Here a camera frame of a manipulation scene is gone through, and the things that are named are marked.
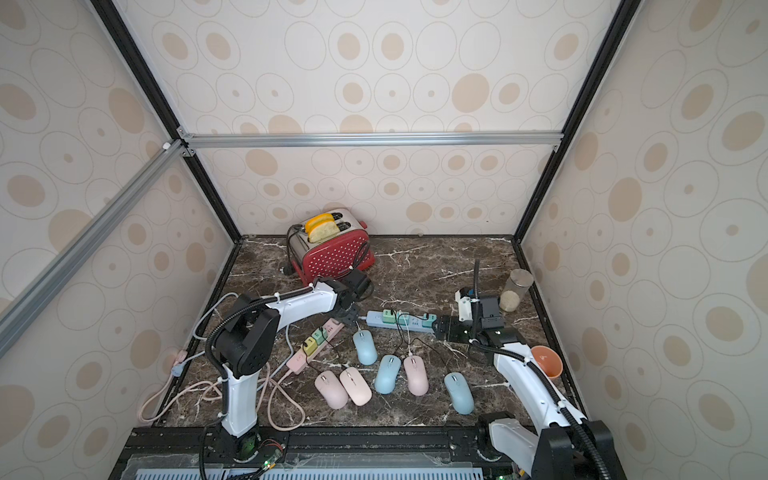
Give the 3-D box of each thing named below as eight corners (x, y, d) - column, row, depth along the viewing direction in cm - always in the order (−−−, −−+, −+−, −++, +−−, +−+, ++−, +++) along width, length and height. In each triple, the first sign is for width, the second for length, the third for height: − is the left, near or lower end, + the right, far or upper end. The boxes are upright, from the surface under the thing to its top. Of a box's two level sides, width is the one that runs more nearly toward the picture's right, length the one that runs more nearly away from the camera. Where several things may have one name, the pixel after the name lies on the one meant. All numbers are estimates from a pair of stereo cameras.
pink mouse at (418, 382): (410, 398, 83) (411, 395, 81) (403, 360, 90) (403, 356, 87) (430, 394, 84) (431, 391, 81) (421, 357, 90) (421, 353, 88)
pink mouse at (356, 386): (358, 410, 81) (357, 408, 79) (337, 378, 87) (335, 375, 85) (376, 396, 83) (376, 393, 81) (354, 365, 89) (353, 362, 87)
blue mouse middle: (372, 391, 84) (371, 388, 82) (382, 356, 91) (381, 351, 88) (393, 397, 83) (393, 393, 81) (401, 360, 90) (401, 356, 87)
